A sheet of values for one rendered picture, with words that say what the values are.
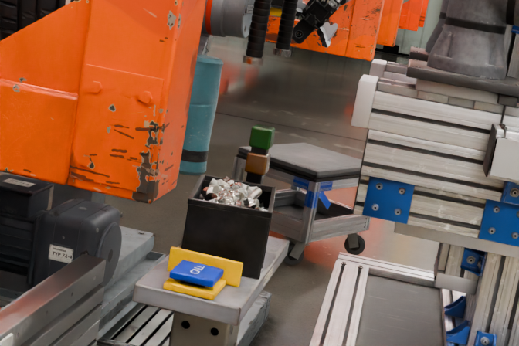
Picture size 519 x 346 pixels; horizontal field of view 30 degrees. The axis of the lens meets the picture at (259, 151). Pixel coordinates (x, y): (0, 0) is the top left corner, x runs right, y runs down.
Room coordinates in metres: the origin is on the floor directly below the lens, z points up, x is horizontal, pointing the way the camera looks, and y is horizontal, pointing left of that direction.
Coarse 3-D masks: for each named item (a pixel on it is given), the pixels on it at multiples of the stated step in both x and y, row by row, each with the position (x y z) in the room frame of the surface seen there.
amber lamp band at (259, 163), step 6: (252, 156) 1.78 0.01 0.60; (258, 156) 1.78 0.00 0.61; (264, 156) 1.78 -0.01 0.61; (270, 156) 1.81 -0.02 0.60; (246, 162) 1.79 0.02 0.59; (252, 162) 1.78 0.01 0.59; (258, 162) 1.78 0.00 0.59; (264, 162) 1.78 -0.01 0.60; (246, 168) 1.79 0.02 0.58; (252, 168) 1.78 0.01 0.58; (258, 168) 1.78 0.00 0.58; (264, 168) 1.78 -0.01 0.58; (258, 174) 1.78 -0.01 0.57; (264, 174) 1.78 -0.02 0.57
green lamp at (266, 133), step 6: (258, 126) 1.80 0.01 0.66; (264, 126) 1.81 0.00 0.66; (252, 132) 1.79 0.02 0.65; (258, 132) 1.78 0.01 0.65; (264, 132) 1.78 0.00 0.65; (270, 132) 1.78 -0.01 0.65; (252, 138) 1.79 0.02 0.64; (258, 138) 1.78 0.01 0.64; (264, 138) 1.78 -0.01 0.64; (270, 138) 1.78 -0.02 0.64; (252, 144) 1.79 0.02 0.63; (258, 144) 1.78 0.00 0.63; (264, 144) 1.78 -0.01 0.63; (270, 144) 1.79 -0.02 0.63
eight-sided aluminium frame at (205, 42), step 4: (200, 36) 2.48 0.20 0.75; (204, 36) 2.48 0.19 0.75; (208, 36) 2.48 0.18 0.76; (212, 36) 2.51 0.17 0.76; (200, 40) 2.47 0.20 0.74; (204, 40) 2.47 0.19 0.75; (208, 40) 2.48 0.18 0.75; (200, 44) 2.46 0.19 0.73; (204, 44) 2.46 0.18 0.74; (208, 44) 2.48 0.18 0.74; (200, 48) 2.45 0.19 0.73; (204, 48) 2.46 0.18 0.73; (208, 48) 2.48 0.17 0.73; (200, 52) 2.45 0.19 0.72; (204, 52) 2.46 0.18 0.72
